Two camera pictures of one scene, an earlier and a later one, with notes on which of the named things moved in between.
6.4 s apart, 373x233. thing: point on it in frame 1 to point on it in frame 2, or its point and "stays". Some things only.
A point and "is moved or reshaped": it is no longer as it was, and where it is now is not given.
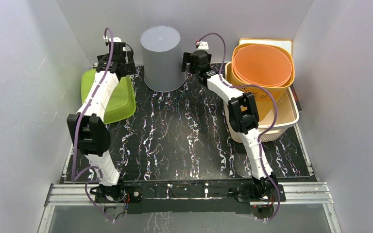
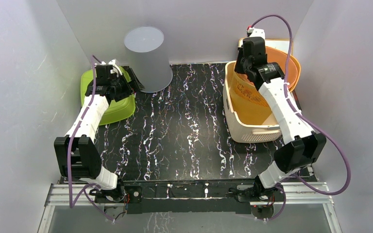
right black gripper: (187, 58) to (238, 68)
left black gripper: (129, 64) to (127, 91)
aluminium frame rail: (84, 195) stays
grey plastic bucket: (162, 50) is moved or reshaped
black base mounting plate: (199, 196) stays
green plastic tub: (122, 102) stays
